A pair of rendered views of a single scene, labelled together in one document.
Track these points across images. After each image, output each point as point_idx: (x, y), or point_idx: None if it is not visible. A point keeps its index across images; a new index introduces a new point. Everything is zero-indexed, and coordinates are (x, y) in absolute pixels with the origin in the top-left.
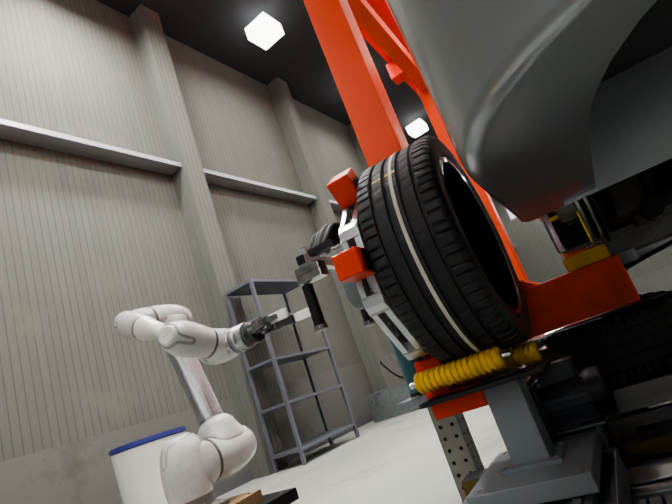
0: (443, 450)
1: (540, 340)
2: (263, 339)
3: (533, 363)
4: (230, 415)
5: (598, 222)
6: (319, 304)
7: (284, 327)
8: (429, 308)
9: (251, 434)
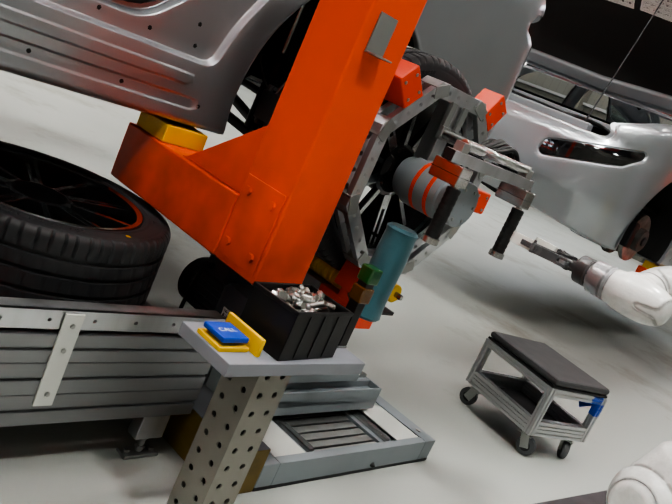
0: (259, 444)
1: (170, 235)
2: (571, 278)
3: (153, 271)
4: (663, 444)
5: None
6: (501, 229)
7: (548, 260)
8: None
9: (617, 474)
